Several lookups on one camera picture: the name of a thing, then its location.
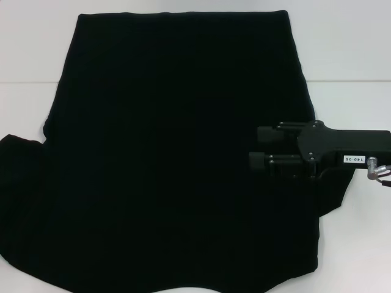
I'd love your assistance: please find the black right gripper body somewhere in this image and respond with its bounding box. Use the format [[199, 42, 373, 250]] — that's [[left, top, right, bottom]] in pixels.
[[296, 120, 391, 181]]

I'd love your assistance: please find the black shirt with FREE print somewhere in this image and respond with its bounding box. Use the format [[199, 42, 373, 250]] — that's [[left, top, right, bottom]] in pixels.
[[0, 10, 357, 293]]

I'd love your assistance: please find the right gripper cable with plug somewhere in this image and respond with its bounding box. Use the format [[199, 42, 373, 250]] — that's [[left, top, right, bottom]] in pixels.
[[366, 155, 391, 187]]

